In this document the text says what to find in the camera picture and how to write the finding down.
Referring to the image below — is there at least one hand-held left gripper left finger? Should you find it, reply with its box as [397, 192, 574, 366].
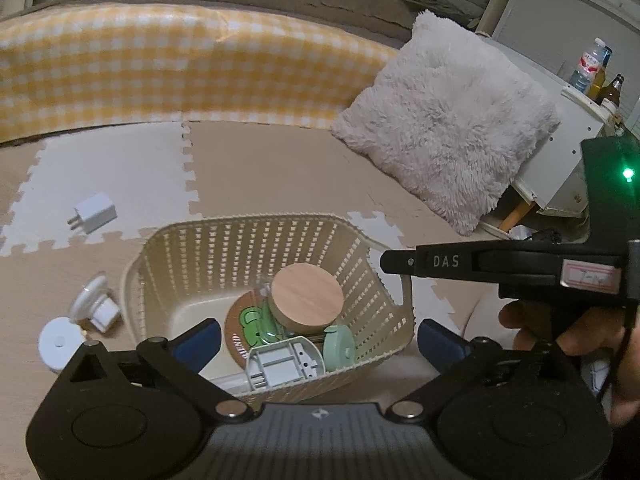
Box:
[57, 319, 261, 423]

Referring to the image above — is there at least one beige white foam puzzle mat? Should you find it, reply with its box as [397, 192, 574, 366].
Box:
[0, 120, 501, 411]

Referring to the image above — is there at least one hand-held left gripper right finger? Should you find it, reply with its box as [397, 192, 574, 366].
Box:
[385, 319, 586, 423]

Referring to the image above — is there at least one cream plastic lattice basket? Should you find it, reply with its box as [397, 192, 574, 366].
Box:
[120, 214, 417, 406]

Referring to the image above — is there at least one white grey plastic holder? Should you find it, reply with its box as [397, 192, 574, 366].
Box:
[215, 335, 328, 396]

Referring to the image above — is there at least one clear bottle with red label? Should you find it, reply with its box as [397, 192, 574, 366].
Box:
[570, 37, 608, 93]

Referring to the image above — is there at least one white suction cup holder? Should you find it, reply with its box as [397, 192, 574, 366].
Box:
[69, 274, 123, 333]

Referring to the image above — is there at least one mint green tape measure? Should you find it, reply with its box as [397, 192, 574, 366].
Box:
[322, 325, 356, 373]

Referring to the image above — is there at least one cork coaster with green frog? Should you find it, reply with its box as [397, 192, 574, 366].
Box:
[225, 287, 282, 373]

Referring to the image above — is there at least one white wall charger plug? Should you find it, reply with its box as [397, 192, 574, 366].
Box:
[66, 191, 118, 235]

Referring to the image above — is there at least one brown glass bottle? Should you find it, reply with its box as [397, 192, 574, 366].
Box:
[597, 74, 626, 111]

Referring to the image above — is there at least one folded olive blanket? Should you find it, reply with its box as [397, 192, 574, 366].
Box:
[400, 0, 496, 28]

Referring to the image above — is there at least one wooden furniture leg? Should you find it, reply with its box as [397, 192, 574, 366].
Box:
[500, 199, 532, 233]

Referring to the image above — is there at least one white cabinet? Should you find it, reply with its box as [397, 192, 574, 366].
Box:
[475, 35, 618, 218]

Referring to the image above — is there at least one yellow oil bottle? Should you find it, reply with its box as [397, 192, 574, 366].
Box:
[587, 47, 613, 103]

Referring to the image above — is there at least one white fluffy pillow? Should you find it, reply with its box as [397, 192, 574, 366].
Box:
[331, 10, 562, 236]

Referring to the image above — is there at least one person's right hand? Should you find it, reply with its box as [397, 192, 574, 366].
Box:
[499, 300, 640, 426]

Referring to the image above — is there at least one white round puck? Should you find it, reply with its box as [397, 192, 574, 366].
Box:
[39, 317, 87, 372]

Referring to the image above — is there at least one yellow checked mattress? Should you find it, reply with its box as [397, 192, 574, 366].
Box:
[0, 2, 401, 146]

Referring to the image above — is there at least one glass jar with wooden lid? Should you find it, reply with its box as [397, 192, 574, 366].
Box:
[269, 262, 346, 336]

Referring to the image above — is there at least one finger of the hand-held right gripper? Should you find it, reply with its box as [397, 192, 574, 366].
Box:
[380, 240, 590, 284]

